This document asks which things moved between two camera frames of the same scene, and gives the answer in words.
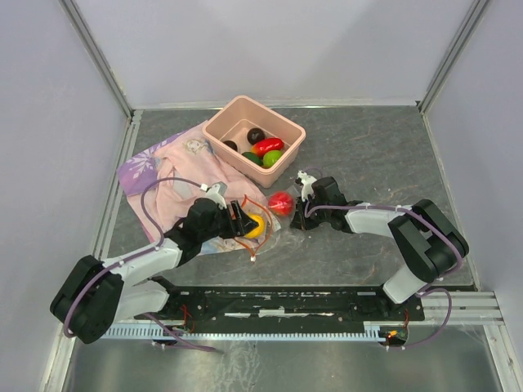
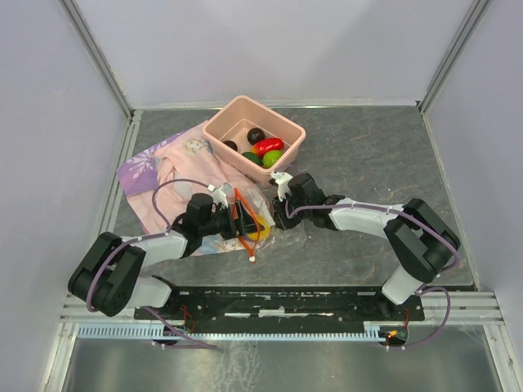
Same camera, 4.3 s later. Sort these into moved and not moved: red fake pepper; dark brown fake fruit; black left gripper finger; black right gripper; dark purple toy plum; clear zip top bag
Moved: clear zip top bag; black right gripper
Not moved: dark brown fake fruit; dark purple toy plum; black left gripper finger; red fake pepper
